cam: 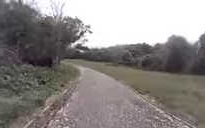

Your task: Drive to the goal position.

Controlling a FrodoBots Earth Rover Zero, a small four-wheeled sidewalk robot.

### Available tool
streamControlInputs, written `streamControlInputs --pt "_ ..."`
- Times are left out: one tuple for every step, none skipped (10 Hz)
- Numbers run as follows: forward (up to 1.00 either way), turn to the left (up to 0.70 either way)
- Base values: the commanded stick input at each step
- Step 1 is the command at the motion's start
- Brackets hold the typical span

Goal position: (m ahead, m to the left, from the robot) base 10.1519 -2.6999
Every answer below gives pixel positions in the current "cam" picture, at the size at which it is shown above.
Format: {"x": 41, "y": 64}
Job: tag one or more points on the grass verge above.
{"x": 23, "y": 90}

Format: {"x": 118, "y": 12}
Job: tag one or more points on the grass field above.
{"x": 170, "y": 86}

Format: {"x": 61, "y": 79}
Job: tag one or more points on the dense trees and bushes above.
{"x": 30, "y": 36}

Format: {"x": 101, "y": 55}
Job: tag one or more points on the grey gravel path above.
{"x": 103, "y": 103}

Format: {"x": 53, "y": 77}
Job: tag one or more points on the path edging kerb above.
{"x": 53, "y": 103}

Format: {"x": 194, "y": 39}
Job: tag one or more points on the row of trees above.
{"x": 156, "y": 56}

